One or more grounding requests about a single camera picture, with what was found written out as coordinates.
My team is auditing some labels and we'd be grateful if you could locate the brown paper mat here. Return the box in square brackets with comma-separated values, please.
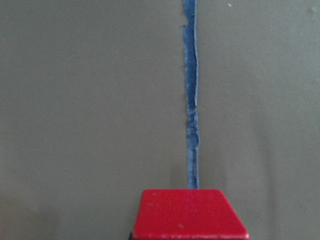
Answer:
[0, 0, 320, 240]

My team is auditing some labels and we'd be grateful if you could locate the blue tape line lengthwise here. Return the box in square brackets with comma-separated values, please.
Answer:
[183, 0, 200, 189]

